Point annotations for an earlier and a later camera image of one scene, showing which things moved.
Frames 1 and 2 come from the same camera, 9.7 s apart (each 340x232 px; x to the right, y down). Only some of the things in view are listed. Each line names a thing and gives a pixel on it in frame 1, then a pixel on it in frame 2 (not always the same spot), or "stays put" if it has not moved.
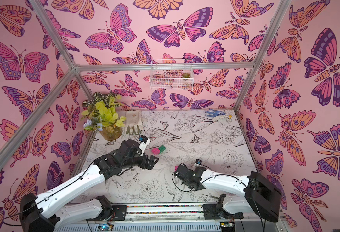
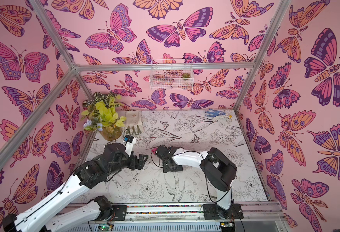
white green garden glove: [134, 124] stays put
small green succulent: [186, 75] stays put
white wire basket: [171, 74] stays put
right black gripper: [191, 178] to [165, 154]
